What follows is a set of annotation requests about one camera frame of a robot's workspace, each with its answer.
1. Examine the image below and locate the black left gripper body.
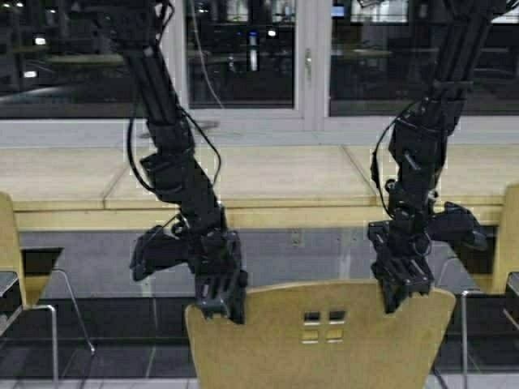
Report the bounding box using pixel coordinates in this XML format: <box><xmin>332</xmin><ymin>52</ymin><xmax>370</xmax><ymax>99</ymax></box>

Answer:
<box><xmin>190</xmin><ymin>229</ymin><xmax>248</xmax><ymax>312</ymax></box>

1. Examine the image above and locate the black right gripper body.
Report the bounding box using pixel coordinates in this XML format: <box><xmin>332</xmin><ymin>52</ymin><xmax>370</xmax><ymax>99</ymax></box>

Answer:
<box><xmin>367</xmin><ymin>220</ymin><xmax>434</xmax><ymax>298</ymax></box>

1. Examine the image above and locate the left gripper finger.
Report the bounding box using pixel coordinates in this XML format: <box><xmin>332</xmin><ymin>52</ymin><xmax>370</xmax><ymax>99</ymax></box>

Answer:
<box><xmin>200</xmin><ymin>302</ymin><xmax>246</xmax><ymax>324</ymax></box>

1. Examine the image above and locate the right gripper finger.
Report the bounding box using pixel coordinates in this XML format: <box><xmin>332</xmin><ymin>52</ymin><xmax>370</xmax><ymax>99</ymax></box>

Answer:
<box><xmin>379</xmin><ymin>283</ymin><xmax>407</xmax><ymax>314</ymax></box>

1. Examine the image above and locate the yellow wooden chair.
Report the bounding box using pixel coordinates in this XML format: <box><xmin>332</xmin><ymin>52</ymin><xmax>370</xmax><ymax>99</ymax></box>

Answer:
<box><xmin>0</xmin><ymin>190</ymin><xmax>98</xmax><ymax>382</ymax></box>
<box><xmin>185</xmin><ymin>280</ymin><xmax>456</xmax><ymax>388</ymax></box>

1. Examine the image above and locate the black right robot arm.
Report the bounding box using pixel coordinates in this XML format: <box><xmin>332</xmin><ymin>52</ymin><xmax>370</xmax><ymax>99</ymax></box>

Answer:
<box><xmin>367</xmin><ymin>1</ymin><xmax>518</xmax><ymax>314</ymax></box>

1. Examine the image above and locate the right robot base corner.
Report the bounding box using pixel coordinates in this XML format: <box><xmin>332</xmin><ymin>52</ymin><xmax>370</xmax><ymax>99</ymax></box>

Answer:
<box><xmin>502</xmin><ymin>271</ymin><xmax>519</xmax><ymax>329</ymax></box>

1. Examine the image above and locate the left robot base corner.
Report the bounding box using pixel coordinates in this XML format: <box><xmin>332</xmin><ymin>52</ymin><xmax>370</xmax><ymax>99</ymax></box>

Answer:
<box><xmin>0</xmin><ymin>271</ymin><xmax>23</xmax><ymax>335</ymax></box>

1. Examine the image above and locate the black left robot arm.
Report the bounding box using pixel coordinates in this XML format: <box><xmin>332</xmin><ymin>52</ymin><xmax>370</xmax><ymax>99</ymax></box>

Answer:
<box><xmin>72</xmin><ymin>1</ymin><xmax>248</xmax><ymax>325</ymax></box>

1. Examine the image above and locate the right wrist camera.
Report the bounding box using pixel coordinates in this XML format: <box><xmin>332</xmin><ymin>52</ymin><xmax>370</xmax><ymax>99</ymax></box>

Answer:
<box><xmin>427</xmin><ymin>202</ymin><xmax>488</xmax><ymax>251</ymax></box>

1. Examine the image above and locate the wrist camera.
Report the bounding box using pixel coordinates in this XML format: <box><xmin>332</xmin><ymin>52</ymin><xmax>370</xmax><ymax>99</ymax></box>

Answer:
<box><xmin>427</xmin><ymin>202</ymin><xmax>488</xmax><ymax>251</ymax></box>
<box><xmin>129</xmin><ymin>225</ymin><xmax>194</xmax><ymax>282</ymax></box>

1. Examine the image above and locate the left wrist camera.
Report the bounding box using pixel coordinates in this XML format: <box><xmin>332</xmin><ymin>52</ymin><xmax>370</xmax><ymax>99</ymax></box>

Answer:
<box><xmin>129</xmin><ymin>225</ymin><xmax>194</xmax><ymax>282</ymax></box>

